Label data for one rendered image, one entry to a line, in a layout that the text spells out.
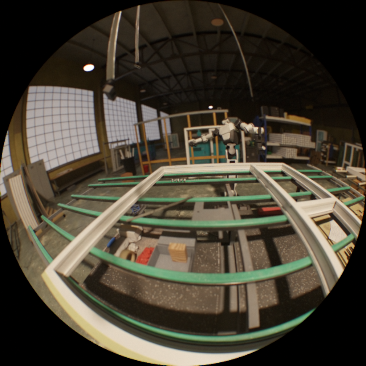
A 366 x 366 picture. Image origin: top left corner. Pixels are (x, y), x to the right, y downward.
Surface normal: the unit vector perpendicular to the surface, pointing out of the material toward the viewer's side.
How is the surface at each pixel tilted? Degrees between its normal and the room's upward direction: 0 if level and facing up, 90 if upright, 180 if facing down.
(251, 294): 0
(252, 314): 0
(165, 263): 0
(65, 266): 90
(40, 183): 90
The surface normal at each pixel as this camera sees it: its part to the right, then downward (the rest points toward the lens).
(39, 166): 0.98, -0.04
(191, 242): -0.11, -0.92
